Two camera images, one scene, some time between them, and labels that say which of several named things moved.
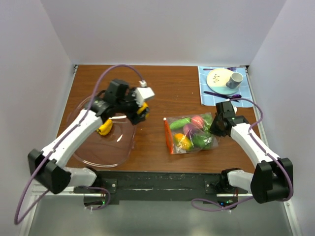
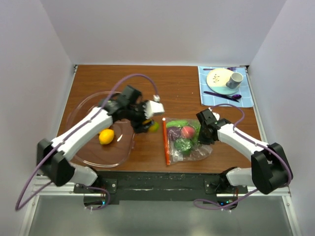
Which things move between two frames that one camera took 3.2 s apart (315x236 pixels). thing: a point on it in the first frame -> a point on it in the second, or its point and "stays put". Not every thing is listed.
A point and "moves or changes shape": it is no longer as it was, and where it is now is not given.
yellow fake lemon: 144,105 moves or changes shape
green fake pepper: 204,142 -> 183,145
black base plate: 150,187 stays put
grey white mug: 235,80 stays put
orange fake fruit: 182,140 -> 154,127
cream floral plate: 216,79 stays put
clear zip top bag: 190,133 moves or changes shape
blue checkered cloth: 244,90 stays put
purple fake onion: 189,129 -> 173,132
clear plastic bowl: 110,150 stays put
